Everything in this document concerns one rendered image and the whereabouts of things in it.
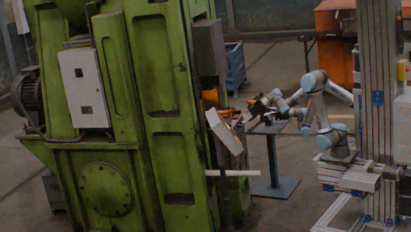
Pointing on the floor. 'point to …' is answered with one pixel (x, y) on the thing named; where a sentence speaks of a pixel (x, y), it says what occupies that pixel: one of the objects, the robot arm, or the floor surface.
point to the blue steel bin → (235, 67)
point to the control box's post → (224, 188)
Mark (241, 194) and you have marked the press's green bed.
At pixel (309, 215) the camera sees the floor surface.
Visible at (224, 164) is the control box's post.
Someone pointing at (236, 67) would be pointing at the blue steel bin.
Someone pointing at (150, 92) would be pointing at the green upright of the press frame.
